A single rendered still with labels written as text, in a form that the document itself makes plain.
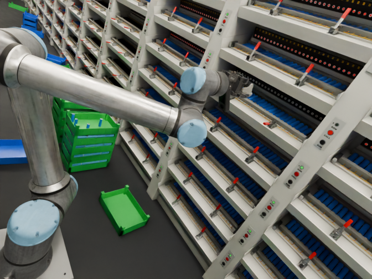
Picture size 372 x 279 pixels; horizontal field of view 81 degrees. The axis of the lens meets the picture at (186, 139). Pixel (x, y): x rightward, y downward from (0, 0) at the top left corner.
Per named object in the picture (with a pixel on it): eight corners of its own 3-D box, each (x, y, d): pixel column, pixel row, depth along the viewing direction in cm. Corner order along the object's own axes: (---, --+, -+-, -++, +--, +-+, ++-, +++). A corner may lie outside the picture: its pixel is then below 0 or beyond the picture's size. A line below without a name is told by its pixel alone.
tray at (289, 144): (294, 158, 89) (304, 141, 83) (203, 91, 124) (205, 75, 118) (320, 141, 99) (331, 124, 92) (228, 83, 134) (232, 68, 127)
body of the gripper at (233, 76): (251, 79, 86) (233, 76, 78) (241, 98, 90) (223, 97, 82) (237, 71, 91) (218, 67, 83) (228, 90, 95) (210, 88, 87)
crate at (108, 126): (74, 136, 139) (76, 125, 136) (65, 119, 150) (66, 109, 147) (117, 134, 161) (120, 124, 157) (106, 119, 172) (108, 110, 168)
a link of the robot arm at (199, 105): (171, 130, 76) (182, 98, 70) (171, 117, 86) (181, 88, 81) (197, 137, 78) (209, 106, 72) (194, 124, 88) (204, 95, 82)
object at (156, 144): (160, 161, 156) (160, 148, 147) (125, 117, 191) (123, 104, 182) (183, 151, 166) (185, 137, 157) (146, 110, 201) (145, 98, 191)
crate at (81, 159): (69, 164, 150) (71, 155, 146) (60, 146, 161) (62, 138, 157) (110, 159, 171) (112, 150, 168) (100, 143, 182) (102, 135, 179)
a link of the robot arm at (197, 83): (174, 89, 76) (183, 61, 72) (199, 91, 85) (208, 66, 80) (191, 101, 71) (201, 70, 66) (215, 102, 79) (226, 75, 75)
